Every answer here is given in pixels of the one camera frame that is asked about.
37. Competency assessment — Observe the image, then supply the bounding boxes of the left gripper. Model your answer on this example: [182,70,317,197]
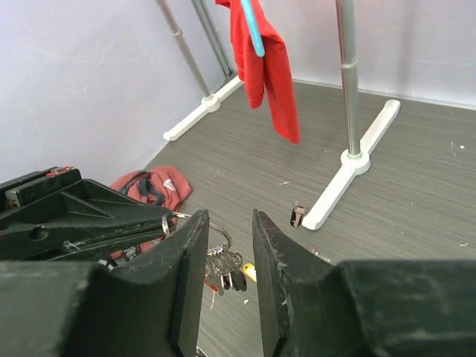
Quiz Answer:
[1,167,174,260]

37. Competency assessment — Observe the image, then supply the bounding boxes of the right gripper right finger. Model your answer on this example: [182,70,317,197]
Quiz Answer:
[252,210,475,356]

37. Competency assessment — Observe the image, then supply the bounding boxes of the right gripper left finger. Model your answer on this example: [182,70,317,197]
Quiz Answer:
[1,210,209,356]

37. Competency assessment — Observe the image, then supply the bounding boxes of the key with orange tag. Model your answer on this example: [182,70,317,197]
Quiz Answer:
[242,263,257,283]

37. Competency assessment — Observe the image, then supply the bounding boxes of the wire keyring with keys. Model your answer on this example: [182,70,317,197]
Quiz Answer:
[160,210,248,297]

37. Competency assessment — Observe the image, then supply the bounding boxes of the silver key black head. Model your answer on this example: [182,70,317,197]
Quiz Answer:
[289,203,307,228]

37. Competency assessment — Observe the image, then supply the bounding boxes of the maroon shirt on table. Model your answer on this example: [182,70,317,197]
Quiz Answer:
[109,165,193,261]

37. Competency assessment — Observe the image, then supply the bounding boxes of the metal clothes rack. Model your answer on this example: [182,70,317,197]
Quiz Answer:
[154,1,401,231]

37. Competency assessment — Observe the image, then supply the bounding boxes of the red shirt on hanger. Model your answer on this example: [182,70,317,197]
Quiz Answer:
[215,0,300,144]

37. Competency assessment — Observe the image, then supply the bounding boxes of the blue clothes hanger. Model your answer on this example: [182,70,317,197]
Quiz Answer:
[240,0,265,57]

